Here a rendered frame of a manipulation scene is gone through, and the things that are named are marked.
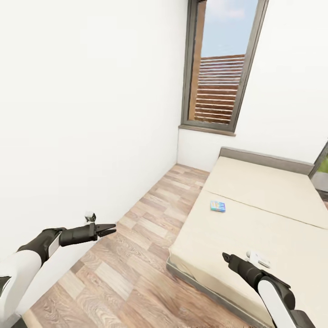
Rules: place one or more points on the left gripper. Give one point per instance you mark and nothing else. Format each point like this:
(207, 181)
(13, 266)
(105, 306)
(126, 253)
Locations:
(91, 232)

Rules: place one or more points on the board game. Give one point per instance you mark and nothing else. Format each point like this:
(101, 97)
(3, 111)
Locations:
(218, 206)

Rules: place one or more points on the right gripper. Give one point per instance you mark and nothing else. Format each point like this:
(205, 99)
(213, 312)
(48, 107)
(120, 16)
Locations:
(238, 265)

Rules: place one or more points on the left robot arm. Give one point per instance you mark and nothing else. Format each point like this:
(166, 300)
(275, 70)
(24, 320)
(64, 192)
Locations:
(18, 271)

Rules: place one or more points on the fixed window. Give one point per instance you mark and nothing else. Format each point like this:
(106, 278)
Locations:
(221, 41)

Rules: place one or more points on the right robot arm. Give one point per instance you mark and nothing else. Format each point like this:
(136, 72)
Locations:
(275, 293)

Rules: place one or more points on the bed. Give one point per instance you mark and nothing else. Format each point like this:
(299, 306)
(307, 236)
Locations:
(271, 207)

